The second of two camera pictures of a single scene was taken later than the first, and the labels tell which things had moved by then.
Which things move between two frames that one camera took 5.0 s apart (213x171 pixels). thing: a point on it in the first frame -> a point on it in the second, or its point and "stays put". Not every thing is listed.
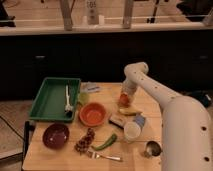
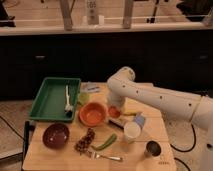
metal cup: (153, 149) stays put
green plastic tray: (56, 100) stays put
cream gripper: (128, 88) -> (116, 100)
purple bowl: (56, 135) stays put
